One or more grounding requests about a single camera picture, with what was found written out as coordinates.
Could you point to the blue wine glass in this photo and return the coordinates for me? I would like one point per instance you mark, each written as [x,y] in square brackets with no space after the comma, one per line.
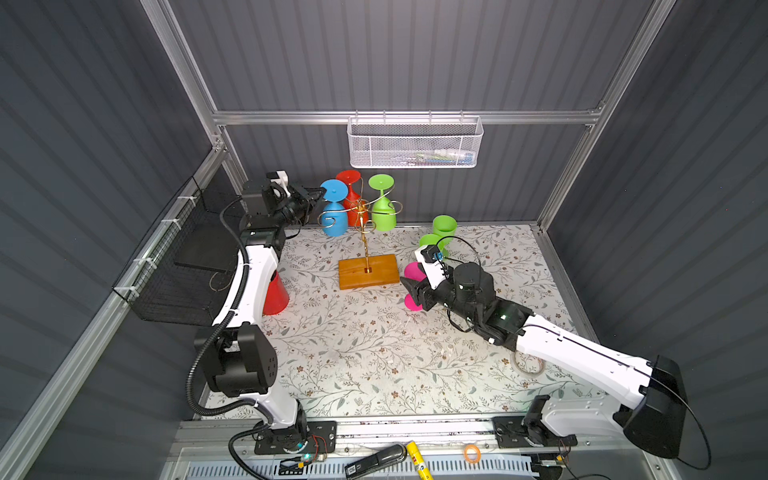
[334,219]

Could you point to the red pencil cup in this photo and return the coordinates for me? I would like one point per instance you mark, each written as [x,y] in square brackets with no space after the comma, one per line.
[277,297]

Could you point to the black stapler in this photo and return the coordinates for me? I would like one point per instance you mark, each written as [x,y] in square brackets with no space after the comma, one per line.
[379,460]

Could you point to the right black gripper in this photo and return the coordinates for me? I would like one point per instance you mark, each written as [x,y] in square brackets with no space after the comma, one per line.
[421,291]

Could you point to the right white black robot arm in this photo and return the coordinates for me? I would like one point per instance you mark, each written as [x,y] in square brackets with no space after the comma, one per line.
[644,399]

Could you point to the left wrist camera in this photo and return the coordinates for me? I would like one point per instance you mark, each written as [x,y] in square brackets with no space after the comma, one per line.
[279,183]

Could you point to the green wine glass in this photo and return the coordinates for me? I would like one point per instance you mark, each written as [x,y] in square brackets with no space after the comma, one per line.
[429,243]
[383,211]
[444,227]

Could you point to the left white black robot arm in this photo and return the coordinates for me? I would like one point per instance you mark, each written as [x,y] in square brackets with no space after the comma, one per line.
[235,364]

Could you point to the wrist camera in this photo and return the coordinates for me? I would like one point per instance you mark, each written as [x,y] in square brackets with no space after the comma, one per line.
[435,272]
[279,183]

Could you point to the wooden base wire glass rack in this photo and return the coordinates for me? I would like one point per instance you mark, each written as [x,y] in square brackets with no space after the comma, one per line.
[367,270]

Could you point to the white wire wall basket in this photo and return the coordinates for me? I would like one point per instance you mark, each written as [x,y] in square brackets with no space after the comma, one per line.
[414,141]

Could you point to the red wine glass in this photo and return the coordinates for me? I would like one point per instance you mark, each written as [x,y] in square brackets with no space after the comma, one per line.
[352,201]

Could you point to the black wire wall basket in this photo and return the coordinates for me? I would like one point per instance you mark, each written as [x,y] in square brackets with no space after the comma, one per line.
[185,273]

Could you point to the yellow glue tube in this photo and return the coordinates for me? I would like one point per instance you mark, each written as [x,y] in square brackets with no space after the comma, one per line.
[418,461]

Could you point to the clear tape roll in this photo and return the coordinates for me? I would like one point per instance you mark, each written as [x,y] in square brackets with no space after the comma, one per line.
[528,365]

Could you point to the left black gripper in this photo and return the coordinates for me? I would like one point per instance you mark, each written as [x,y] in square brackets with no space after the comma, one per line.
[298,194]

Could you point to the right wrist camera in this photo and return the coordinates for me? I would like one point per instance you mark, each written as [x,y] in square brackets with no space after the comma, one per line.
[435,272]

